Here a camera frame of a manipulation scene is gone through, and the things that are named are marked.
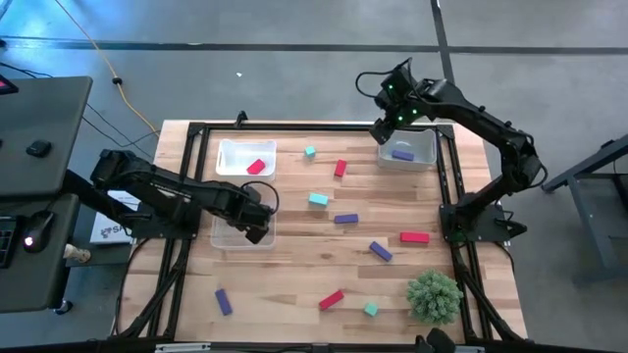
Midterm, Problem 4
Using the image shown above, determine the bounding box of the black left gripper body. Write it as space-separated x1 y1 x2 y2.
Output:
220 184 274 231

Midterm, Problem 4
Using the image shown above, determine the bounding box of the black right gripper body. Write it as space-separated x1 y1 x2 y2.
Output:
375 87 438 131

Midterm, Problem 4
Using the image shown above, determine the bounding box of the clear plastic bin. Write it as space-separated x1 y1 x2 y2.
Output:
209 194 279 251

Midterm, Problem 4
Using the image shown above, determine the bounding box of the light grey plastic bin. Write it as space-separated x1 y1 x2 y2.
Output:
376 127 439 173

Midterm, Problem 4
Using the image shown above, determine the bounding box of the clear bin top left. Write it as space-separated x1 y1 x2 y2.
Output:
215 138 278 178

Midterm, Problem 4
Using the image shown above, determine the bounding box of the white printed sheet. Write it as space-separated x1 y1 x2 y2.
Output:
89 189 143 245

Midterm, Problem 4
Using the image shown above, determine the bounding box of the green artificial plant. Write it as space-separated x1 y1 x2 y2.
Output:
405 268 465 327

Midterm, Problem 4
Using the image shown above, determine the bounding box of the small beige object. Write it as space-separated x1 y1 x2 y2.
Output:
62 243 93 265

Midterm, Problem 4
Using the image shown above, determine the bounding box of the black rounded object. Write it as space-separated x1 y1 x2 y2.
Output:
415 327 458 353

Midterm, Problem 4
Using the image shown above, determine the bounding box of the black computer mouse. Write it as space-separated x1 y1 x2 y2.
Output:
22 210 56 255

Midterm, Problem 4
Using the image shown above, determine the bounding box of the dark grey side table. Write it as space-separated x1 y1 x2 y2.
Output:
541 132 628 288

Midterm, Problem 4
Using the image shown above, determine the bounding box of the small black puck device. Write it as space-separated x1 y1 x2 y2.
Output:
25 139 53 159

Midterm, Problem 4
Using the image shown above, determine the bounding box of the dark grey desk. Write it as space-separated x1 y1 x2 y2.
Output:
0 76 94 315

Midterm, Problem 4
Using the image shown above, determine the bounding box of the black keyboard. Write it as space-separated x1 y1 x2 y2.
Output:
0 215 21 270

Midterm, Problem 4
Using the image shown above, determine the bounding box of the black device with red light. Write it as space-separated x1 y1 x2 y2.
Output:
0 73 20 97

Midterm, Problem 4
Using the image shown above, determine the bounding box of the black left camera cable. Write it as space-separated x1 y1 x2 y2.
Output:
240 179 281 215

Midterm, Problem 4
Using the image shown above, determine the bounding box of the black camera cable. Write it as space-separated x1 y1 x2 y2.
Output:
240 179 281 215
354 57 413 100

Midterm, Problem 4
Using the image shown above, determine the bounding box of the black right camera cable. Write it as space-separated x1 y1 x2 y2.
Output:
354 57 413 100

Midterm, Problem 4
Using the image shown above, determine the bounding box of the black aluminium table frame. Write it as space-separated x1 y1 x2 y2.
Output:
110 120 530 353

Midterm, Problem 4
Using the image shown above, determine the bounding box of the thin black cable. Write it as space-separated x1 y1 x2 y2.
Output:
80 102 161 159

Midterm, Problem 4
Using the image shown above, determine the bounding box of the yellow cable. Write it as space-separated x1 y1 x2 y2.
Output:
52 0 161 138

